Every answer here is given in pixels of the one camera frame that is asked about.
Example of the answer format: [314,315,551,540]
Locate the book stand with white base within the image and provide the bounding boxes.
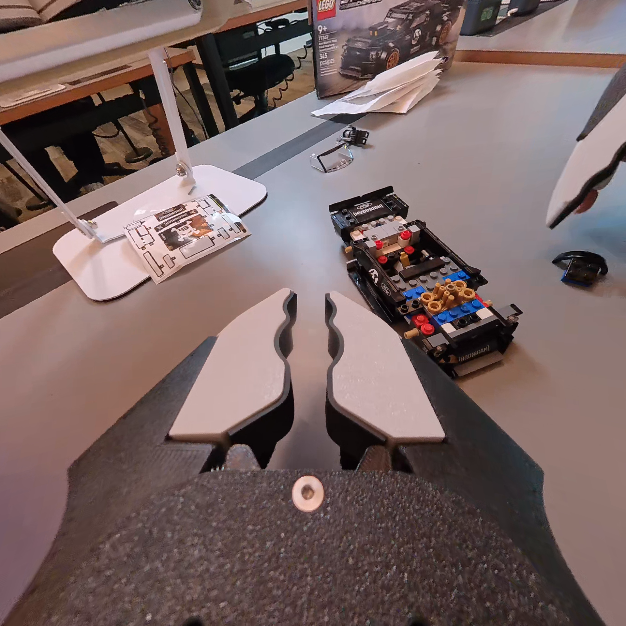
[0,0,269,301]

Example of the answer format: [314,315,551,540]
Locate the black device with green display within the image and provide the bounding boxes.
[460,0,503,36]

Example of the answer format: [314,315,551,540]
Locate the black and white sticker sheet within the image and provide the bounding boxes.
[123,194,252,284]

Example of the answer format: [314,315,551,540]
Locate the wooden desk with black legs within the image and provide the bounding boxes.
[0,0,314,147]

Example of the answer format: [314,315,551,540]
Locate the black office chair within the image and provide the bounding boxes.
[215,22,296,115]

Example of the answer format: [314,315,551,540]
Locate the transparent lego windshield piece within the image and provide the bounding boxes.
[309,143,354,173]

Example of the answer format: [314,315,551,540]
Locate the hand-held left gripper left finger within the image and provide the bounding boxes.
[168,288,297,469]

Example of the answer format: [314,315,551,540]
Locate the partly built lego car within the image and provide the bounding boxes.
[329,185,520,380]

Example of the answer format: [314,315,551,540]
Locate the black lego wheel arch piece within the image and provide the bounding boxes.
[552,250,609,287]

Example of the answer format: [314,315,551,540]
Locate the instruction booklet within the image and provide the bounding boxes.
[0,0,196,32]

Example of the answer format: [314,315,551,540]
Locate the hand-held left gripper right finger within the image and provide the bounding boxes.
[324,291,447,471]

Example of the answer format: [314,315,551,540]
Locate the white paper sheets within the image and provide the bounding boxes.
[311,50,445,117]

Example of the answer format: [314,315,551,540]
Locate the lego set box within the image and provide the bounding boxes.
[311,0,466,100]

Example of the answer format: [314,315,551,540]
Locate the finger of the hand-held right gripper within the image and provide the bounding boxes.
[545,141,626,230]
[582,160,626,196]

